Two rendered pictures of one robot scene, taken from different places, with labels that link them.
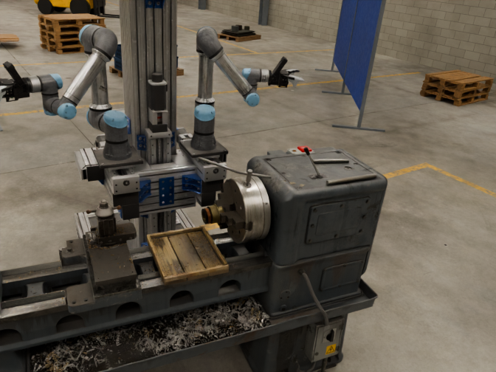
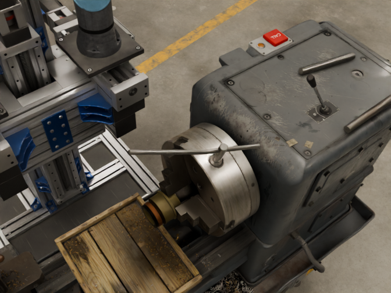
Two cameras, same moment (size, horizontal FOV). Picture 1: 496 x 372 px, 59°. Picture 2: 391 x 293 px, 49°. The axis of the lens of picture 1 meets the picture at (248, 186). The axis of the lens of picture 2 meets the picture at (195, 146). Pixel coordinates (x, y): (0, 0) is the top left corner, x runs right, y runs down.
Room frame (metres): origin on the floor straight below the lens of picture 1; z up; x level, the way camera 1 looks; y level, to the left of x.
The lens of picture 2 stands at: (1.18, 0.23, 2.13)
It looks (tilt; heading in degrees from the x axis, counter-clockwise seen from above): 52 degrees down; 345
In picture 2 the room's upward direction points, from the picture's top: 5 degrees clockwise
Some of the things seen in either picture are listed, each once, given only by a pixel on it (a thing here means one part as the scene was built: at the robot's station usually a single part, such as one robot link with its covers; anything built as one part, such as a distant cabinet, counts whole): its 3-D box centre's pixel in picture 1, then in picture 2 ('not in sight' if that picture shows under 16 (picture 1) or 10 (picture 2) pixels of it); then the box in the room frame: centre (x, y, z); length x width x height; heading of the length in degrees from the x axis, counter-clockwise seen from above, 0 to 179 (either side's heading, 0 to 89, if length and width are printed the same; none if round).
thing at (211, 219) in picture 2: (235, 221); (203, 216); (1.73, 0.04, 1.08); 0.12 x 0.11 x 0.05; 26
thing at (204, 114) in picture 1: (204, 118); (92, 0); (2.42, 0.28, 1.33); 0.13 x 0.12 x 0.14; 7
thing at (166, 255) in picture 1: (186, 252); (127, 260); (1.73, 0.27, 0.89); 0.36 x 0.30 x 0.04; 26
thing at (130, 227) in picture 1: (112, 235); (2, 288); (1.66, 0.59, 0.99); 0.20 x 0.10 x 0.05; 116
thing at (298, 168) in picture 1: (311, 200); (295, 123); (2.04, -0.34, 1.06); 0.59 x 0.48 x 0.39; 116
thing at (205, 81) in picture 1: (205, 76); not in sight; (2.54, 0.30, 1.54); 0.15 x 0.12 x 0.55; 7
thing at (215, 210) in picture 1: (212, 214); (162, 207); (1.78, 0.15, 1.08); 0.09 x 0.09 x 0.09; 28
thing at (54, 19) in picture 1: (73, 32); not in sight; (10.53, 4.32, 0.36); 1.26 x 0.86 x 0.73; 138
